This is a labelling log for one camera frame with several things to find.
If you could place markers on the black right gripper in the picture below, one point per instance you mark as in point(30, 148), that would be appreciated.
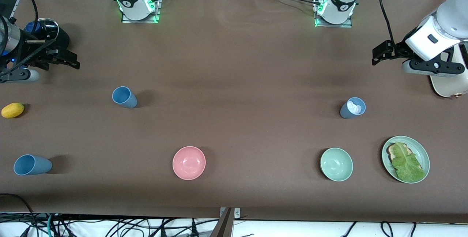
point(33, 49)

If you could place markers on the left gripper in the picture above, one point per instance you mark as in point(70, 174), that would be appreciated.
point(399, 51)

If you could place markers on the blue cup with paper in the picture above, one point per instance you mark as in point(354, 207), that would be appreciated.
point(345, 112)

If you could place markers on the black pot with glass lid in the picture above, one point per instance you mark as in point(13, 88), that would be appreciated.
point(49, 28)

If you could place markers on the crumpled white paper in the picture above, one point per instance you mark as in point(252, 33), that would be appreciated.
point(354, 107)

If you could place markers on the cream toaster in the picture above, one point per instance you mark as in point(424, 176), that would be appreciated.
point(448, 87)

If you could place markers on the yellow lemon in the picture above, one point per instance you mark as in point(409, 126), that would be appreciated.
point(12, 110)

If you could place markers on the toast slice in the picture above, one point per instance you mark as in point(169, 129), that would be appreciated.
point(391, 153)

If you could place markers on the light green plate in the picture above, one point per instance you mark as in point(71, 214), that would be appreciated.
point(424, 156)

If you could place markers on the green lettuce leaf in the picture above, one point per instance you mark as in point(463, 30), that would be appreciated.
point(407, 164)

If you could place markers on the light green bowl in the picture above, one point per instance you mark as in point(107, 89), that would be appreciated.
point(336, 164)

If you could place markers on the pink bowl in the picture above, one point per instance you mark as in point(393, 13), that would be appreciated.
point(189, 163)

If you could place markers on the brown table cover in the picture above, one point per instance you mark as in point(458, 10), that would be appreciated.
point(234, 131)

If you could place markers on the aluminium table edge rail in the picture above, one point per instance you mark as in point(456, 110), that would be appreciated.
point(14, 8)

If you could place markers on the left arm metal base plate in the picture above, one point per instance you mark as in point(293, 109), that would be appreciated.
point(318, 23)

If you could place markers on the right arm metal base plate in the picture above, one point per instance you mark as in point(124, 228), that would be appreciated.
point(156, 10)

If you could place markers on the metal bracket with dark beam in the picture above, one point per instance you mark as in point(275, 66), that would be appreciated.
point(226, 226)

